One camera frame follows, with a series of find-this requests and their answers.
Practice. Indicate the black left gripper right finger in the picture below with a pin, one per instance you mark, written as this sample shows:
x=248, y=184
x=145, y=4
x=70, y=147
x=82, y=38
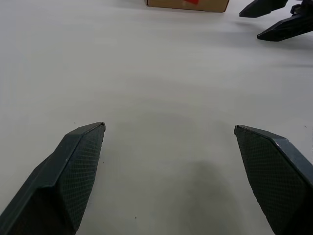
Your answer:
x=276, y=176

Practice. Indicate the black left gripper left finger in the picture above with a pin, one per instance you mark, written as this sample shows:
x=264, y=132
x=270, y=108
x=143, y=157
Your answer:
x=51, y=186

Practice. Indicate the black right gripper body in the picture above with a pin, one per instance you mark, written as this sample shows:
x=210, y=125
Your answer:
x=303, y=5

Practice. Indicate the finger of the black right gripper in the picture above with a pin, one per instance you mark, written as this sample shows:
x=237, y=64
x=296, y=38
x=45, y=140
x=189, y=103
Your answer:
x=286, y=29
x=264, y=8

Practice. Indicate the red tape strip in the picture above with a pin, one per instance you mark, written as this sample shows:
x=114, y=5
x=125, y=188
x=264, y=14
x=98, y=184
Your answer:
x=191, y=1

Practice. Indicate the brown cardboard box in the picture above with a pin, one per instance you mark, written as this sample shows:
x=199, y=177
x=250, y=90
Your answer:
x=166, y=5

